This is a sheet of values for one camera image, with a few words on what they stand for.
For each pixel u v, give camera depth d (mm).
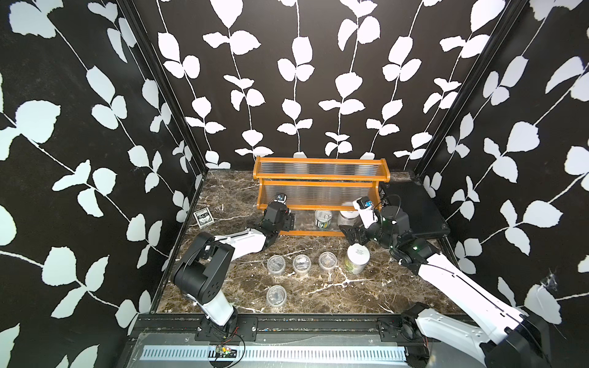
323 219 935
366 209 660
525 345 377
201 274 458
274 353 702
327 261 838
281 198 822
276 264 833
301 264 833
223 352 702
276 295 763
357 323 778
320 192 1102
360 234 675
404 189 1100
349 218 885
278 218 732
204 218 1009
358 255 818
